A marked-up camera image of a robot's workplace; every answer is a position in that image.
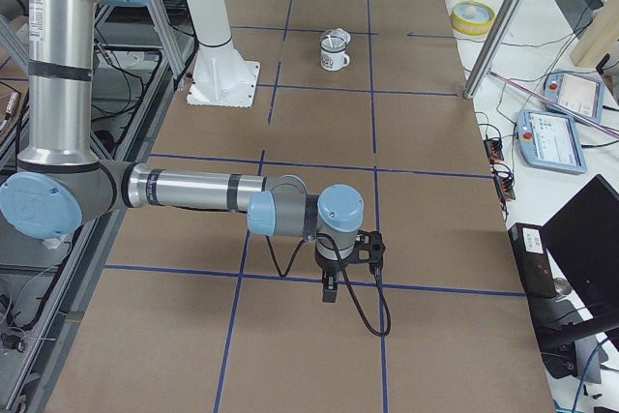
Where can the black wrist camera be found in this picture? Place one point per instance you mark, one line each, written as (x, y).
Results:
(369, 249)

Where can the clear glass funnel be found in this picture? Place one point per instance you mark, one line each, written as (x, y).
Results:
(334, 41)

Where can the white enamel mug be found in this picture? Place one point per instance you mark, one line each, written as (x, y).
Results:
(333, 56)

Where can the teach pendant tablet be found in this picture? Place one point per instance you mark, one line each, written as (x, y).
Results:
(550, 141)
(576, 92)

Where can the black laptop computer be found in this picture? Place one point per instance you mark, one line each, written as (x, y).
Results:
(582, 238)

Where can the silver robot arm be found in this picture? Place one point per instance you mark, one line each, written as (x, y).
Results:
(60, 184)

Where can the aluminium side frame rack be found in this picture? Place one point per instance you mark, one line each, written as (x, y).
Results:
(101, 75)

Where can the wooden beam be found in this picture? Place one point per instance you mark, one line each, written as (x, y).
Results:
(599, 38)

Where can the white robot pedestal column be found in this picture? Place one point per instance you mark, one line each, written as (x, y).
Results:
(221, 76)

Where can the far teach pendant tablet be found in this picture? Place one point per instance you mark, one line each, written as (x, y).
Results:
(576, 92)

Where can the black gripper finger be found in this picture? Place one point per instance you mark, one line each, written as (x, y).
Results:
(330, 288)

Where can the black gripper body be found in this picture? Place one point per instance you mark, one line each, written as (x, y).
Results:
(328, 268)

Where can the near teach pendant tablet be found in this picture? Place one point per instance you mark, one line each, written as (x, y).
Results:
(550, 141)

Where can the aluminium frame post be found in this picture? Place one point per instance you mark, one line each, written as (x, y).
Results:
(491, 46)

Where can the black box device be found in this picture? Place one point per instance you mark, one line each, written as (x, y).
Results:
(532, 261)

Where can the orange black connector module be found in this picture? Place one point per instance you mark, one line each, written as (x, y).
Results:
(504, 184)
(494, 150)

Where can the yellow rimmed bowl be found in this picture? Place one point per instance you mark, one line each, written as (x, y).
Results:
(472, 18)

